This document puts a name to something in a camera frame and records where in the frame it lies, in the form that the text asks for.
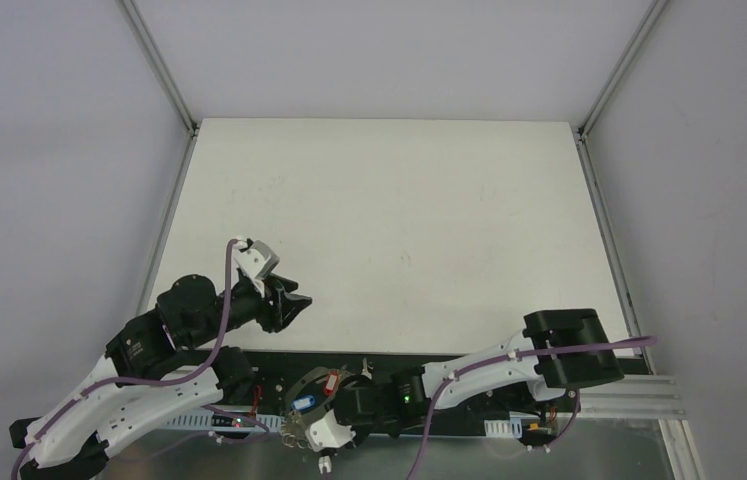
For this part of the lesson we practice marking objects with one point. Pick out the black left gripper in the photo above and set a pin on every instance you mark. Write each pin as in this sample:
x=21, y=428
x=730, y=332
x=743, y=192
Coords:
x=274, y=302

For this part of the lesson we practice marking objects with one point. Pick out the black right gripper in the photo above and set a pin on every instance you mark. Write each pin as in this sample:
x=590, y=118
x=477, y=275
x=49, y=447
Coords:
x=341, y=403

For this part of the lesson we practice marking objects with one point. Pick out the large steel keyring plate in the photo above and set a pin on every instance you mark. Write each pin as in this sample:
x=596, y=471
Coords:
x=308, y=423

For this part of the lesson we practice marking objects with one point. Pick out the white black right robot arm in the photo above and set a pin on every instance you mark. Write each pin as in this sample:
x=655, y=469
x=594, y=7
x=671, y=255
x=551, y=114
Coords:
x=556, y=352

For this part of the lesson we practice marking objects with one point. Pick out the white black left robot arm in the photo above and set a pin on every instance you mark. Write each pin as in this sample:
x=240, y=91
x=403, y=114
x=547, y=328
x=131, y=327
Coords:
x=162, y=363

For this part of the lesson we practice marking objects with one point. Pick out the red key tag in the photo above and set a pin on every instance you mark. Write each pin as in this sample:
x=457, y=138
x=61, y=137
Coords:
x=331, y=383

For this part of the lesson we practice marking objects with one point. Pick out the blue key tag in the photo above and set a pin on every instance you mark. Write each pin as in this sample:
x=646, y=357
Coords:
x=304, y=403

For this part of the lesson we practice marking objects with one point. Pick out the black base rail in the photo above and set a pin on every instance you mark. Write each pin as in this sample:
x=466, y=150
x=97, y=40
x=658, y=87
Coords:
x=276, y=373

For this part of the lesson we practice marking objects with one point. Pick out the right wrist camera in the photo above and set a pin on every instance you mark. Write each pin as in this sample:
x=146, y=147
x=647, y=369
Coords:
x=325, y=436

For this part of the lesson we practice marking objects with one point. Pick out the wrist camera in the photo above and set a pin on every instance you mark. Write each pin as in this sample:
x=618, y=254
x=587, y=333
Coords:
x=325, y=436
x=255, y=261

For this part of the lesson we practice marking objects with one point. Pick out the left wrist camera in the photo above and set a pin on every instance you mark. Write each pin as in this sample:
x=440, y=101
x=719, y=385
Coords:
x=255, y=261

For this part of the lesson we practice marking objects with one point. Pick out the metal base plate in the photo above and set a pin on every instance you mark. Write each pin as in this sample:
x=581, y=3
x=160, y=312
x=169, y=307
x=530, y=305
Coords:
x=592, y=449

